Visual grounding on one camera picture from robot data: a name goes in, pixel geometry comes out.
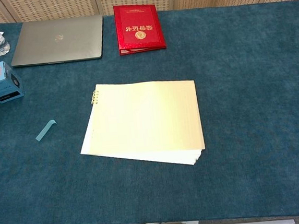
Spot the small light blue strip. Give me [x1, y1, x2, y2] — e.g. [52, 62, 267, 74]
[33, 119, 58, 142]

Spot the grey closed laptop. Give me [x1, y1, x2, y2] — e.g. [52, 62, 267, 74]
[7, 15, 107, 68]

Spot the teal fabric table mat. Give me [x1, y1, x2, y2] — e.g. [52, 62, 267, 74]
[0, 0, 299, 224]

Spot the cream paper stack notebook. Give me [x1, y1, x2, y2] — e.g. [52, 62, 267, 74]
[74, 75, 207, 175]

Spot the red certificate folder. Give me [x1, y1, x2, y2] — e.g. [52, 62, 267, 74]
[113, 1, 168, 57]

